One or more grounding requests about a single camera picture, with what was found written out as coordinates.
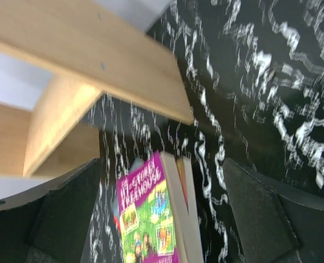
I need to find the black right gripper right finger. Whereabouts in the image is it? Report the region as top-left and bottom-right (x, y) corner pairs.
(223, 158), (324, 262)

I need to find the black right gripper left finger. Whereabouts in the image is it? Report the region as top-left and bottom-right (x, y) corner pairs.
(0, 159), (101, 262)

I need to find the purple 117-storey treehouse book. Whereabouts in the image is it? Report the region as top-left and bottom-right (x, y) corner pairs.
(118, 152), (189, 262)

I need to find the red 13-storey treehouse book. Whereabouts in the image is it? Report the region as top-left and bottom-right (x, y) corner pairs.
(113, 215), (121, 233)

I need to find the blue sunset cover book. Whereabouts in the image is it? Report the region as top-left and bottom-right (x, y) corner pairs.
(176, 157), (204, 262)

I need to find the black marble pattern mat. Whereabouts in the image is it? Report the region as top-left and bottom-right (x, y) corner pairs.
(82, 1), (324, 262)

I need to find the light wooden bookshelf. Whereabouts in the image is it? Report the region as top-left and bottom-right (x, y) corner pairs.
(0, 1), (194, 178)

